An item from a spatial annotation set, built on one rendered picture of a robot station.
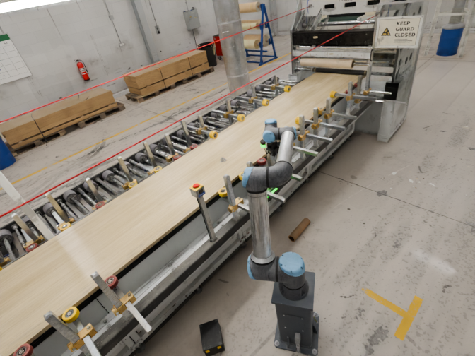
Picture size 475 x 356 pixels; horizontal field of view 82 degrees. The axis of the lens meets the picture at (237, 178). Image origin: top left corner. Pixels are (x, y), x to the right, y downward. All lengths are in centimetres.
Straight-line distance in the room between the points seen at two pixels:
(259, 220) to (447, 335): 166
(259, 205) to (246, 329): 128
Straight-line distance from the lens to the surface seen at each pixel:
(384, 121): 438
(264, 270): 172
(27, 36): 858
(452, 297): 286
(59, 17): 875
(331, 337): 246
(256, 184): 144
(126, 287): 214
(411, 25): 394
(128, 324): 199
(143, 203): 239
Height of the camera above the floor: 226
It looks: 36 degrees down
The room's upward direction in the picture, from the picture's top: 12 degrees counter-clockwise
